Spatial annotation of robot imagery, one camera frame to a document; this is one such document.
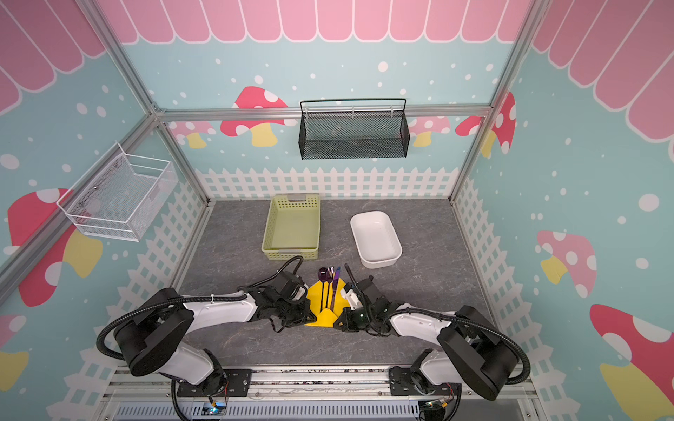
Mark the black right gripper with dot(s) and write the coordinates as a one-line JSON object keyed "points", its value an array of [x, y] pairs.
{"points": [[353, 316]]}

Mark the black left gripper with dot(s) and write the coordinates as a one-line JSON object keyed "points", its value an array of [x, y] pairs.
{"points": [[302, 319]]}

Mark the yellow paper napkin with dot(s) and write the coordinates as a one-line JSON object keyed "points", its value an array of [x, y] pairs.
{"points": [[327, 317]]}

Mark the purple spoon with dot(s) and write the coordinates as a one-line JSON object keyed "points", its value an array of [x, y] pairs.
{"points": [[323, 281]]}

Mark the purple knife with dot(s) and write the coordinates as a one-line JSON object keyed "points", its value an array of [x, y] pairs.
{"points": [[335, 287]]}

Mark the purple fork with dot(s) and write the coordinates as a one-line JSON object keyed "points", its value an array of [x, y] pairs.
{"points": [[328, 289]]}

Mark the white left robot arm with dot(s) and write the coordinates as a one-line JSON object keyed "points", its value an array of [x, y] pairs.
{"points": [[150, 339]]}

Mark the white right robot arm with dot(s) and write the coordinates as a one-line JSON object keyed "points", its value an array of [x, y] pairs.
{"points": [[467, 348]]}

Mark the white plastic tub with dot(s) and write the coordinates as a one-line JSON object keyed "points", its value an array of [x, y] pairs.
{"points": [[376, 240]]}

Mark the green perforated plastic basket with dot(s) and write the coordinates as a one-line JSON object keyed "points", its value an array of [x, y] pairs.
{"points": [[293, 227]]}

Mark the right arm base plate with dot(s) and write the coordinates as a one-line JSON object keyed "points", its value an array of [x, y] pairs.
{"points": [[408, 382]]}

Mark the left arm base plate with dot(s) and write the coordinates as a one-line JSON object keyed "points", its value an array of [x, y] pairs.
{"points": [[231, 382]]}

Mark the black mesh wall basket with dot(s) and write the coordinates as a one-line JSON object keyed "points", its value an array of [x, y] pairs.
{"points": [[348, 129]]}

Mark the white wire wall basket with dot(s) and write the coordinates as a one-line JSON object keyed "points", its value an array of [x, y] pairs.
{"points": [[119, 198]]}

